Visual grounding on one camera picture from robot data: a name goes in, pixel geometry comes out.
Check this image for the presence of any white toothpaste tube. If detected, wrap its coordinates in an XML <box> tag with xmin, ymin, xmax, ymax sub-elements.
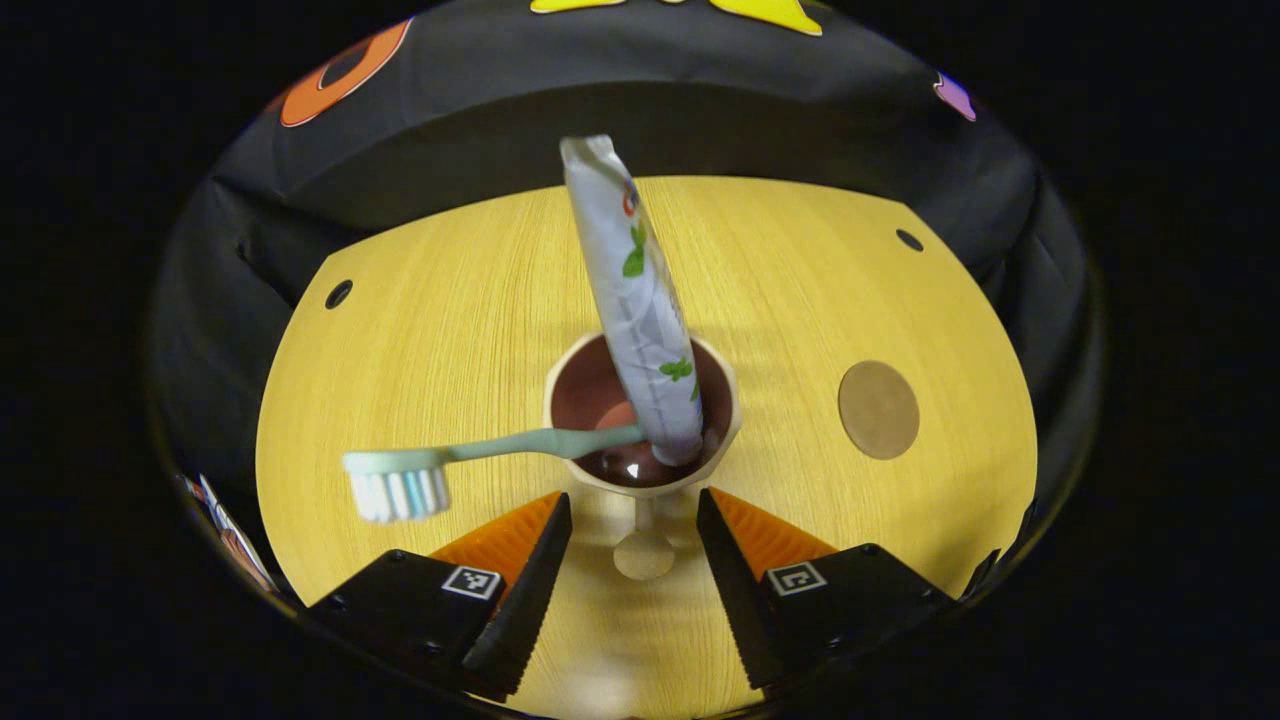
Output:
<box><xmin>559</xmin><ymin>134</ymin><xmax>706</xmax><ymax>468</ymax></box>

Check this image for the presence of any colourful clutter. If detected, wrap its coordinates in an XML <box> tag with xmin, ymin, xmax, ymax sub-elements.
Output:
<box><xmin>180</xmin><ymin>472</ymin><xmax>281</xmax><ymax>596</ymax></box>

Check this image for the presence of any beige cup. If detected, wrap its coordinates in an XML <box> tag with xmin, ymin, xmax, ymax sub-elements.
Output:
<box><xmin>543</xmin><ymin>330</ymin><xmax>743</xmax><ymax>582</ymax></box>

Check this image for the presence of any round brown coaster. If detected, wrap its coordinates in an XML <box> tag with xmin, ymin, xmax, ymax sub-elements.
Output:
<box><xmin>837</xmin><ymin>360</ymin><xmax>921</xmax><ymax>461</ymax></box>

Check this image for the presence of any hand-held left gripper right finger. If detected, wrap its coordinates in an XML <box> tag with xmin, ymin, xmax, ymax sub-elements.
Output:
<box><xmin>696</xmin><ymin>487</ymin><xmax>956</xmax><ymax>693</ymax></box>

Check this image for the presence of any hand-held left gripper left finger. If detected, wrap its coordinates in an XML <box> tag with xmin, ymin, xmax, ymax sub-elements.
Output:
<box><xmin>308</xmin><ymin>490</ymin><xmax>574</xmax><ymax>701</ymax></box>

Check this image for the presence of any black desk edge bracket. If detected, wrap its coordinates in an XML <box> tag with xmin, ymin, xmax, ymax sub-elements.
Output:
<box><xmin>1008</xmin><ymin>495</ymin><xmax>1041</xmax><ymax>561</ymax></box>

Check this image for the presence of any pale green toothbrush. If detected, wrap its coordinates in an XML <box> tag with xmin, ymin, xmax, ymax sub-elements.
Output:
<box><xmin>342</xmin><ymin>425</ymin><xmax>648</xmax><ymax>525</ymax></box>

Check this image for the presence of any light wooden desktop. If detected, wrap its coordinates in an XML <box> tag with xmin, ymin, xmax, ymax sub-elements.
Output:
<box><xmin>255</xmin><ymin>175</ymin><xmax>1039</xmax><ymax>720</ymax></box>

